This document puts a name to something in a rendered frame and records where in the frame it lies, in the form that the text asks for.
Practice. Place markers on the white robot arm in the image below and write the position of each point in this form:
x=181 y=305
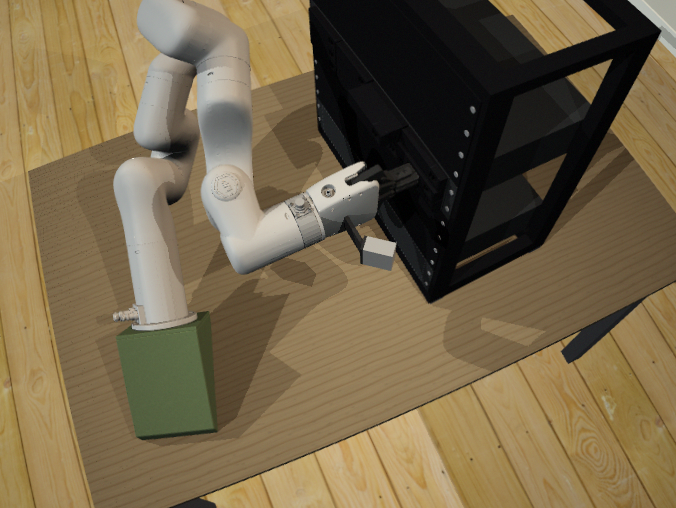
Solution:
x=252 y=239

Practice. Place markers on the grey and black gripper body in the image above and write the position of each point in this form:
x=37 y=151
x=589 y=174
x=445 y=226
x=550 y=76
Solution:
x=358 y=201

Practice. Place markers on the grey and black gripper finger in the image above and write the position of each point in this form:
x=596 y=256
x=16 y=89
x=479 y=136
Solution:
x=398 y=177
x=383 y=196

